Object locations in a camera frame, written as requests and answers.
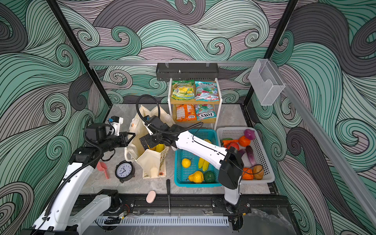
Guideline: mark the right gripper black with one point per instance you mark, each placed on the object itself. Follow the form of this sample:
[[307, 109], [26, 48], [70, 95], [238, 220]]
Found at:
[[152, 143]]

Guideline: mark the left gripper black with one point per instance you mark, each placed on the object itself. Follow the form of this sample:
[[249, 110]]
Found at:
[[123, 135]]

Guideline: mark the large yellow banana bunch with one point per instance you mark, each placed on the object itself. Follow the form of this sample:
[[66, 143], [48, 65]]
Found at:
[[159, 148]]

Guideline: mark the cream canvas grocery bag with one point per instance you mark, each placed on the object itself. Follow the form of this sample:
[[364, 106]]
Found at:
[[149, 160]]

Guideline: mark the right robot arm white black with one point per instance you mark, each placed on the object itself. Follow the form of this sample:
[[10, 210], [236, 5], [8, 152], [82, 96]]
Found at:
[[227, 161]]

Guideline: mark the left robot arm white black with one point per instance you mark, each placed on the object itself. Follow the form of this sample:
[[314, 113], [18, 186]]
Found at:
[[56, 219]]

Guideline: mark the orange snack bag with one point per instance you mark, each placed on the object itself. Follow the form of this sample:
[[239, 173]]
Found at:
[[185, 112]]

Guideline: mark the teal Fox's candy bag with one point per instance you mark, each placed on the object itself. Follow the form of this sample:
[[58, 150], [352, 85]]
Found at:
[[204, 111]]

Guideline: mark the green yellow snack bag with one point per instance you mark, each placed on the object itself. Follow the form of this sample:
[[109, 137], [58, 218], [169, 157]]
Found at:
[[183, 90]]

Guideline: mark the teal red snack bag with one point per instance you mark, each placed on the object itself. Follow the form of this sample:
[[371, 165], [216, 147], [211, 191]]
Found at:
[[206, 91]]

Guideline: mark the yellow lemon lower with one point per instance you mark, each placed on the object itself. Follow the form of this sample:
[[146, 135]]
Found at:
[[186, 163]]

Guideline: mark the white wooden two-tier shelf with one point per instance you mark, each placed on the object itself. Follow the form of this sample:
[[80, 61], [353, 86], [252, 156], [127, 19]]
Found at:
[[172, 104]]

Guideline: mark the black alarm clock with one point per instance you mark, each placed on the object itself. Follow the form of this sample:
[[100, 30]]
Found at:
[[125, 171]]

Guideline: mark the teal plastic basket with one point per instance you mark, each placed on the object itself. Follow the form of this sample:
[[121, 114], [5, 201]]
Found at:
[[181, 174]]

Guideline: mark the black screwdriver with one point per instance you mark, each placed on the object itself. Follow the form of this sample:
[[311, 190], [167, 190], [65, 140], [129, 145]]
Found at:
[[168, 189]]

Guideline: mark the small yellow banana bunch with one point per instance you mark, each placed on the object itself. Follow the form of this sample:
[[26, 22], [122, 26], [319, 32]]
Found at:
[[203, 164]]

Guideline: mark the pink plastic scoop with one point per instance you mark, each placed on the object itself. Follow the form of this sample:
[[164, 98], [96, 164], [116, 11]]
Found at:
[[101, 166]]

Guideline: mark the yellow pear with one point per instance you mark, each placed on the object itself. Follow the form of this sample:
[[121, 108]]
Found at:
[[197, 177]]

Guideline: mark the green avocado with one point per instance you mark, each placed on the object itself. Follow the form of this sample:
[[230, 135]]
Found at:
[[209, 177]]

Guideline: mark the orange carrot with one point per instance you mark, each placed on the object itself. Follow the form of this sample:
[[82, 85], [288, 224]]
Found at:
[[228, 142]]

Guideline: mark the pink oval eraser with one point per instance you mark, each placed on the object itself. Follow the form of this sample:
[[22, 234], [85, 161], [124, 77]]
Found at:
[[151, 197]]

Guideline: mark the white plastic basket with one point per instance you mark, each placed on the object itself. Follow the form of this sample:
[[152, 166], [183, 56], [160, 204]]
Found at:
[[259, 152]]

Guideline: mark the red apple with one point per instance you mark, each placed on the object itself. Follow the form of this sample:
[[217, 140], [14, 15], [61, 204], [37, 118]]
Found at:
[[234, 145]]

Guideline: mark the orange tomato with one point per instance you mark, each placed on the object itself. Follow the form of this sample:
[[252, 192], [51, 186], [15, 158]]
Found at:
[[244, 142]]

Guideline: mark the purple onion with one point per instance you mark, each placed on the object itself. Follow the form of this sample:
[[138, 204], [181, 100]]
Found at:
[[249, 134]]

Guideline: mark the dark eggplant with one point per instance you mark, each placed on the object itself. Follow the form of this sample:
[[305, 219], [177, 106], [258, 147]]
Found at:
[[250, 155]]

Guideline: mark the orange bell pepper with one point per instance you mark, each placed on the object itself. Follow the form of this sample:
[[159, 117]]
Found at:
[[247, 174]]

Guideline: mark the brown potato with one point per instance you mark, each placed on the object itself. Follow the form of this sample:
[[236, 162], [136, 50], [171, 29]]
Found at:
[[258, 172]]

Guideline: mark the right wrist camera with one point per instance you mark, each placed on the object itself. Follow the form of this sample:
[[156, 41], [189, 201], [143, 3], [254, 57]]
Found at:
[[153, 123]]

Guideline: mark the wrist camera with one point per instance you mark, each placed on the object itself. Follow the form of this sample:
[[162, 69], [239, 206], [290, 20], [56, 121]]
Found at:
[[153, 123], [116, 122]]

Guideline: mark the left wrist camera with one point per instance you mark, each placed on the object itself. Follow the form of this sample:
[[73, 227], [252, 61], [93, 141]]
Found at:
[[116, 122]]

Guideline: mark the white cable duct strip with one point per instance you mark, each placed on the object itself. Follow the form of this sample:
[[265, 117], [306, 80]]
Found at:
[[174, 221]]

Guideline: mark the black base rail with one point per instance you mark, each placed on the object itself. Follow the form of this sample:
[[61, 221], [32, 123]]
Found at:
[[213, 202]]

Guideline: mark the clear acrylic wall holder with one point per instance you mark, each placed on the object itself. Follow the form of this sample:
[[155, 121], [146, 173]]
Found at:
[[267, 81]]

